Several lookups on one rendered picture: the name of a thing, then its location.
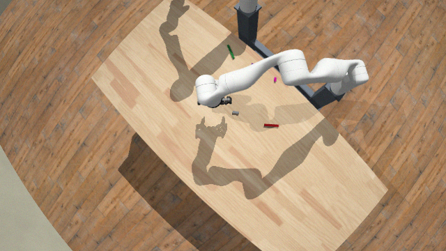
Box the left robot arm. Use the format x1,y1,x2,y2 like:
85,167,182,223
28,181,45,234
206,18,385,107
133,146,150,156
195,50,369,107

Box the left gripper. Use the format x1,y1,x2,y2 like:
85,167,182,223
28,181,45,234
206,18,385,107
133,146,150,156
197,96,232,108

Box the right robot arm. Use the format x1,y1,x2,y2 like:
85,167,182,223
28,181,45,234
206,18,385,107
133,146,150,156
239,0,258,13

